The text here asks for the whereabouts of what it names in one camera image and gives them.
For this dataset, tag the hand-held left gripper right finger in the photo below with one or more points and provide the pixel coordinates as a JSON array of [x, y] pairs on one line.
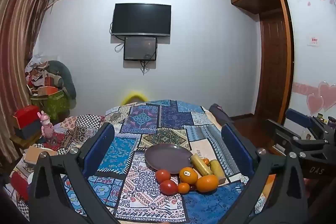
[[235, 142]]

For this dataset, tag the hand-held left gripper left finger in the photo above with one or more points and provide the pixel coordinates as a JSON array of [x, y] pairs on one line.
[[105, 140]]

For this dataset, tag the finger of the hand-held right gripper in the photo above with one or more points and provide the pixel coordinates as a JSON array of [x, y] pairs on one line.
[[281, 134], [298, 117]]

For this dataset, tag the yellow corn cob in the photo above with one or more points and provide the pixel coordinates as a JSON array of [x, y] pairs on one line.
[[217, 169], [200, 165]]

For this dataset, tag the small mandarin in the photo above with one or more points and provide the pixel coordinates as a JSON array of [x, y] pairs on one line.
[[206, 161], [183, 188]]

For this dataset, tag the large plain orange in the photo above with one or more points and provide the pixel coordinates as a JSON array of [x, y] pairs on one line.
[[207, 183]]

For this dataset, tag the orange with sticker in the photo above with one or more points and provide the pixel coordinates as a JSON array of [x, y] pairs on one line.
[[188, 176]]

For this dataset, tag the dark red date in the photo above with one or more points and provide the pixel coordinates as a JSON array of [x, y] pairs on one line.
[[193, 187]]

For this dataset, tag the dark purple round plate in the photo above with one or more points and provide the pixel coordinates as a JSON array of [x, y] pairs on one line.
[[168, 155]]

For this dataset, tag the red tomato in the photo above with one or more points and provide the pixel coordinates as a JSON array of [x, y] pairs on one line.
[[168, 187], [162, 176]]

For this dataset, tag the dark pillow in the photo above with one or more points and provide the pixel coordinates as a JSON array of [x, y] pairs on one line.
[[223, 115]]

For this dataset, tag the yellow plastic object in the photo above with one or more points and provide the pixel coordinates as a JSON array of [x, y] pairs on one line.
[[134, 98]]

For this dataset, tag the orange bed sheet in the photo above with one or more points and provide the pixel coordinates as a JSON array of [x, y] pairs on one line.
[[267, 187]]

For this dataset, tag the pink rabbit toy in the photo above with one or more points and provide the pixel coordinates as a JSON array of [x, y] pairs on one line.
[[46, 125]]

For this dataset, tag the blue patchwork blanket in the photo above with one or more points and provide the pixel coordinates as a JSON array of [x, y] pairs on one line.
[[162, 119]]

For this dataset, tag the white wardrobe sliding door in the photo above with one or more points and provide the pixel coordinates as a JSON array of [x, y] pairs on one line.
[[312, 56]]

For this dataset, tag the brown cardboard box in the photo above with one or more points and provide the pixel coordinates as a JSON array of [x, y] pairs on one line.
[[39, 154]]

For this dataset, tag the black box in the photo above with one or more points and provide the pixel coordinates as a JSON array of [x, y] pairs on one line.
[[27, 130]]

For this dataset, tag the red box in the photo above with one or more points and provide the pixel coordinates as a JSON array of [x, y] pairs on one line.
[[26, 115]]

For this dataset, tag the striped brown curtain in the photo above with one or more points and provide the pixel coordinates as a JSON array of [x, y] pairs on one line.
[[18, 29]]

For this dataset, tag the small black wall monitor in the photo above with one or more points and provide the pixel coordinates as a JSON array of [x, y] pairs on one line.
[[140, 48]]

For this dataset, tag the black wall television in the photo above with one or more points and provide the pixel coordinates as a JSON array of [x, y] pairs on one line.
[[141, 19]]

